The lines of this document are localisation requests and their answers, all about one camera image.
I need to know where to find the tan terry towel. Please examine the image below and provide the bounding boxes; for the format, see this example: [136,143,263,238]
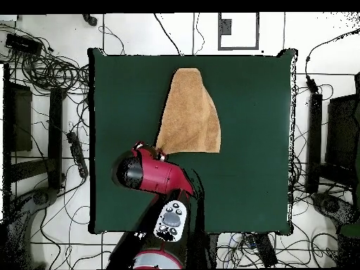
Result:
[155,67,222,156]

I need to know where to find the black power strip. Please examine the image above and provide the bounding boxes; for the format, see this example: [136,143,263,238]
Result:
[66,131,89,179]

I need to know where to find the grey tripod base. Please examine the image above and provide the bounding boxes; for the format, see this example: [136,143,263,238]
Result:
[310,192,360,226]
[5,187,60,268]

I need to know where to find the dark green table cloth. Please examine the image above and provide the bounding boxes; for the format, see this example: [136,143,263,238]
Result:
[87,46,298,236]

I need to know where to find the small black plug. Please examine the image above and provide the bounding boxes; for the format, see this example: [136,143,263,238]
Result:
[82,13,98,27]

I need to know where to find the black rectangular box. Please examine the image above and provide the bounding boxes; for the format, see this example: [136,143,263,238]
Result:
[5,33,43,56]

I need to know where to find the black stand frame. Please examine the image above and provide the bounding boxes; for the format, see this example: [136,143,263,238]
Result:
[2,63,67,198]
[305,72,360,195]

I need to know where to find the tangled black cables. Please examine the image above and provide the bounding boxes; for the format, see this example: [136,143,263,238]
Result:
[0,23,91,98]

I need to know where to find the grey square floor frame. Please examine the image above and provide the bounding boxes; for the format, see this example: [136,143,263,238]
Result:
[217,12,260,51]

